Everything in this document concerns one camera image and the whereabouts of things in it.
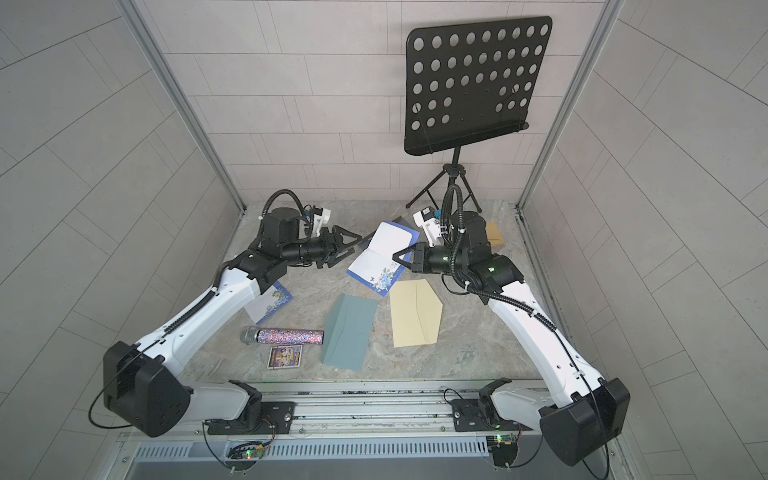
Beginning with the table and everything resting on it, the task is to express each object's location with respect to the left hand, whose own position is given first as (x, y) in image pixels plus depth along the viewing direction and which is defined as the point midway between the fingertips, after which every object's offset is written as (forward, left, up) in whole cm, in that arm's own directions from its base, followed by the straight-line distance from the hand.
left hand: (362, 243), depth 72 cm
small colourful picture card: (-19, +22, -26) cm, 39 cm away
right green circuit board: (-38, -34, -27) cm, 58 cm away
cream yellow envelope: (-6, -15, -27) cm, 31 cm away
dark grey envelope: (+32, -10, -26) cm, 42 cm away
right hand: (-6, -8, +2) cm, 10 cm away
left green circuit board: (-40, +25, -26) cm, 54 cm away
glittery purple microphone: (-14, +30, -24) cm, 41 cm away
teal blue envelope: (-11, +5, -28) cm, 31 cm away
